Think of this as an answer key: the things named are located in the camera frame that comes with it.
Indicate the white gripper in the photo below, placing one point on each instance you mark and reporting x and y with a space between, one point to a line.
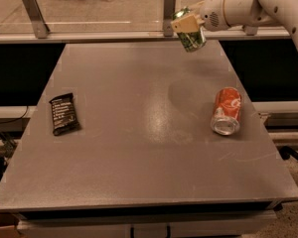
213 14

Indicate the green soda can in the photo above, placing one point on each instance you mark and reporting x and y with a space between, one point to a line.
190 41

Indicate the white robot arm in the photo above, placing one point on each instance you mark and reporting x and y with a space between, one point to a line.
263 13

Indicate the red soda can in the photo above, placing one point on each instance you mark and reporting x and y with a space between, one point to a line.
226 113

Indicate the black snack bar packet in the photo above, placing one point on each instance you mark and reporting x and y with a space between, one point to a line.
64 117

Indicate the cardboard box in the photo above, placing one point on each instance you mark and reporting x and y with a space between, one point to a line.
8 226

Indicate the middle metal bracket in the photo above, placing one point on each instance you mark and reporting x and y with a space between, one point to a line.
168 11

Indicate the metal bracket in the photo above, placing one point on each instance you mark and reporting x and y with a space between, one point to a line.
40 28
249 30
168 11

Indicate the right metal bracket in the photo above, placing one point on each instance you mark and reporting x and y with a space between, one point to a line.
249 30

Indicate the metal barrier rail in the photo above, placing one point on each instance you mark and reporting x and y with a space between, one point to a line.
138 36

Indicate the left metal bracket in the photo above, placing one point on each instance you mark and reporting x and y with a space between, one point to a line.
40 28

